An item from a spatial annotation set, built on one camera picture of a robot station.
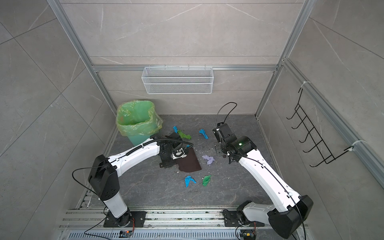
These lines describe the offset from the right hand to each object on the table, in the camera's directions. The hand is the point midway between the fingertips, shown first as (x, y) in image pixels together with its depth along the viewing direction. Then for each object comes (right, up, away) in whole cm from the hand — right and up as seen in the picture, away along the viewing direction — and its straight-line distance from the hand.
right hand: (223, 143), depth 75 cm
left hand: (-29, -10, +9) cm, 32 cm away
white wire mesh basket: (-26, +41, +25) cm, 55 cm away
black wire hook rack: (+41, -2, -13) cm, 43 cm away
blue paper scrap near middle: (-19, -22, +11) cm, 31 cm away
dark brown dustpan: (-17, -13, +14) cm, 26 cm away
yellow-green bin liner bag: (-55, +15, +27) cm, 63 cm away
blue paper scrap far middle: (-10, +6, +33) cm, 35 cm away
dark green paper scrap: (-8, -23, +11) cm, 26 cm away
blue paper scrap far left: (-29, +7, +35) cm, 46 cm away
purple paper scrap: (-5, -12, +18) cm, 22 cm away
